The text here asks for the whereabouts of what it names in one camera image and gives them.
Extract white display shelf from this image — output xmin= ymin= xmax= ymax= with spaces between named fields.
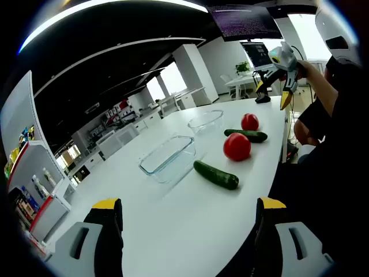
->
xmin=4 ymin=125 xmax=77 ymax=243

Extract green cucumber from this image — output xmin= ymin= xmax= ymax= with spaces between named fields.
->
xmin=193 ymin=160 xmax=239 ymax=190
xmin=224 ymin=129 xmax=268 ymax=144

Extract small red tomato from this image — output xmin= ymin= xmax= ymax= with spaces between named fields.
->
xmin=241 ymin=113 xmax=259 ymax=132

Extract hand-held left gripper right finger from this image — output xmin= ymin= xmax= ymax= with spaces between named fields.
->
xmin=235 ymin=197 xmax=337 ymax=277

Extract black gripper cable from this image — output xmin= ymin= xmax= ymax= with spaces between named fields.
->
xmin=290 ymin=44 xmax=304 ymax=62

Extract person's right hand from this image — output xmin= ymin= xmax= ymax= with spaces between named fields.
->
xmin=298 ymin=59 xmax=317 ymax=80

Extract blue bottle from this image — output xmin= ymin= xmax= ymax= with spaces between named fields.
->
xmin=21 ymin=186 xmax=39 ymax=209

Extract computer monitor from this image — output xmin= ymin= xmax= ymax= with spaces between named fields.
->
xmin=240 ymin=42 xmax=273 ymax=69

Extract white worn device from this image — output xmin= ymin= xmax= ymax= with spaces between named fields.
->
xmin=314 ymin=5 xmax=361 ymax=63

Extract person's bare knee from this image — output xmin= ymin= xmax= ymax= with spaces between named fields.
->
xmin=293 ymin=118 xmax=321 ymax=147

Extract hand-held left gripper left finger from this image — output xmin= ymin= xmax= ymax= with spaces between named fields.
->
xmin=44 ymin=197 xmax=125 ymax=277

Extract potted green plant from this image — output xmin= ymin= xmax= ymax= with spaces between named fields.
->
xmin=235 ymin=60 xmax=251 ymax=76

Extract rectangular glass storage container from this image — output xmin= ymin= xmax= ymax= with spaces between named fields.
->
xmin=138 ymin=135 xmax=197 ymax=184

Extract black desk stand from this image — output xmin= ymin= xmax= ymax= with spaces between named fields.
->
xmin=252 ymin=69 xmax=272 ymax=104

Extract person's black clothing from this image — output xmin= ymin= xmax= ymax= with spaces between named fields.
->
xmin=268 ymin=57 xmax=369 ymax=277

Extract large red tomato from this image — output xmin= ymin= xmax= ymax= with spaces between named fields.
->
xmin=223 ymin=132 xmax=252 ymax=162

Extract round glass storage container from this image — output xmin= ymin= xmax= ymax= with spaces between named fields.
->
xmin=187 ymin=109 xmax=224 ymax=136

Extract large dark wall screen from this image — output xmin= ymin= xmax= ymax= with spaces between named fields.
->
xmin=206 ymin=4 xmax=285 ymax=42

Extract white table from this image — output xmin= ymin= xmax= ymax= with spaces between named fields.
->
xmin=28 ymin=96 xmax=289 ymax=277

